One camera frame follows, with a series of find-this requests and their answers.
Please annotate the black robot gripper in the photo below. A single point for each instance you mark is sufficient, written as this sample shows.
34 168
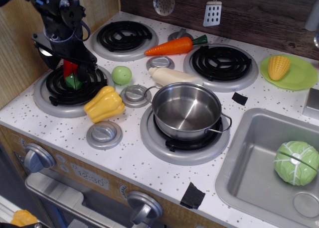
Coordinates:
53 49

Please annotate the red chili pepper toy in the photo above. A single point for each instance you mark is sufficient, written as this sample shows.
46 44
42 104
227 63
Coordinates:
70 75

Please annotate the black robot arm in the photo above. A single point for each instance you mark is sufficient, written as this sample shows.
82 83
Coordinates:
62 37

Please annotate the yellow bell pepper toy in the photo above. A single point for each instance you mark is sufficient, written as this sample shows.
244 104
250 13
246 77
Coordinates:
107 103

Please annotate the stainless steel pan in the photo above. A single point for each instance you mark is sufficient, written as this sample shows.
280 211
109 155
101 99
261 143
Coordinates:
188 111

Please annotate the front left burner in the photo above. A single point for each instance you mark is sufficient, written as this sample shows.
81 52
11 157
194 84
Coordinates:
54 97

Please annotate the burner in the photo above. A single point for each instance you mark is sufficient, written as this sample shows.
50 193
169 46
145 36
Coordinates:
223 68
123 41
54 97
177 152

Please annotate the green apple toy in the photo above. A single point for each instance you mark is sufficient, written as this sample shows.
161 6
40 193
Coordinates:
121 75

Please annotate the back left burner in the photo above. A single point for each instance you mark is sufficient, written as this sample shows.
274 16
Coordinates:
123 41

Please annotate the silver knob middle top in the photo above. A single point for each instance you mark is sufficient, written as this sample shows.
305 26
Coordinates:
135 96

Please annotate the silver knob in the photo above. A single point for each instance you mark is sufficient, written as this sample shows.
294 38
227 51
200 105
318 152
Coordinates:
135 96
159 62
179 34
104 135

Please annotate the silver knob front top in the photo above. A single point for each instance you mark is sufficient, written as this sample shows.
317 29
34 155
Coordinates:
104 135

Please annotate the silver knob upper top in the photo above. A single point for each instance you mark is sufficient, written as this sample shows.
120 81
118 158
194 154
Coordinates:
159 62

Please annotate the left oven front knob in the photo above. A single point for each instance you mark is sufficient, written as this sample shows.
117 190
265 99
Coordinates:
37 158

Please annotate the oven knob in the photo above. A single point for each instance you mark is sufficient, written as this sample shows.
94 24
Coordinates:
146 210
37 158

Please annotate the hanging slotted spoon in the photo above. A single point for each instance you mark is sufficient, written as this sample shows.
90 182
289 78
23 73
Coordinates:
164 7

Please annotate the orange carrot toy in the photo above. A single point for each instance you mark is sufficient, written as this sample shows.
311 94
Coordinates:
176 46

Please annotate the silver knob back top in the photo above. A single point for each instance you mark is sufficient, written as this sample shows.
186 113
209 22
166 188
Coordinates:
179 34

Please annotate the hanging white spatula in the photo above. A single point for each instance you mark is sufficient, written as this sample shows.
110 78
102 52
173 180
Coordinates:
212 15

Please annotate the front right burner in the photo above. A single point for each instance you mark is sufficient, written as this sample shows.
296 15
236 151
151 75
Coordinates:
177 152

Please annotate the back right burner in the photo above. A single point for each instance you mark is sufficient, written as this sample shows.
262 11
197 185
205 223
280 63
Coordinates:
223 68

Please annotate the yellow object bottom left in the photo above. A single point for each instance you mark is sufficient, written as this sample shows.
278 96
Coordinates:
23 218

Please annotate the right oven front knob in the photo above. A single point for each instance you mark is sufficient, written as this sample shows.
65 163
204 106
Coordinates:
146 210

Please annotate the black tape piece small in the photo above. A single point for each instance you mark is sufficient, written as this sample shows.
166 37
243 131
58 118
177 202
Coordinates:
240 99

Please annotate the black tape piece front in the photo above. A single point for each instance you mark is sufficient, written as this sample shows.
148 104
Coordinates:
192 197

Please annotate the silver sink basin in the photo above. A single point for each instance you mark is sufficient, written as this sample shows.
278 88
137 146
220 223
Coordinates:
248 181

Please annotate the yellow corn toy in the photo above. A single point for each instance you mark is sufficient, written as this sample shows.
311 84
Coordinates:
278 67

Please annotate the light green plate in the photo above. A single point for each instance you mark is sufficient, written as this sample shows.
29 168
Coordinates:
300 75

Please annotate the green cabbage toy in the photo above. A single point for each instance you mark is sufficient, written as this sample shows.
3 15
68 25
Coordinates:
296 163

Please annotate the silver oven door handle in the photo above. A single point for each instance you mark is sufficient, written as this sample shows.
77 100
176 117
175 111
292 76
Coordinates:
68 199

